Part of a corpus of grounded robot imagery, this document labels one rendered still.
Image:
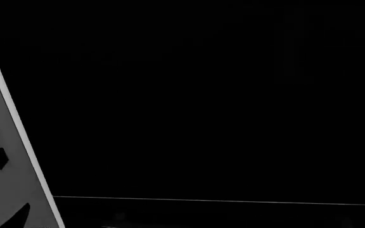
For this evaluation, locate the large black appliance front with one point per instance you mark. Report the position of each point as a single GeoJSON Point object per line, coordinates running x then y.
{"type": "Point", "coordinates": [189, 99]}

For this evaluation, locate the gray cabinet panel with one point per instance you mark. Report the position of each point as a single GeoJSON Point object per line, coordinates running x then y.
{"type": "Point", "coordinates": [8, 185]}

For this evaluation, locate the black appliance lower drawer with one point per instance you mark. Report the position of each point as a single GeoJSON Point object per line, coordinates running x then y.
{"type": "Point", "coordinates": [220, 215]}

